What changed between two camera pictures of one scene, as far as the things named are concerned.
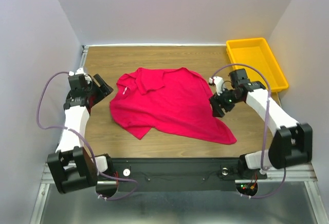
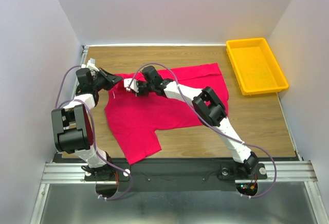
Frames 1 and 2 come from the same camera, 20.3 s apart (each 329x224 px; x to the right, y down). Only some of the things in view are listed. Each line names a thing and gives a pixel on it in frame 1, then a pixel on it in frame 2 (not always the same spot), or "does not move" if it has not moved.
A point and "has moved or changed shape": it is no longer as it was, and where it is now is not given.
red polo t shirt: x=177 y=103 has moved or changed shape
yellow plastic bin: x=256 y=53 does not move
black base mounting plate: x=178 y=174 does not move
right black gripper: x=219 y=103 -> x=140 y=88
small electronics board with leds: x=248 y=189 does not move
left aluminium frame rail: x=84 y=52 does not move
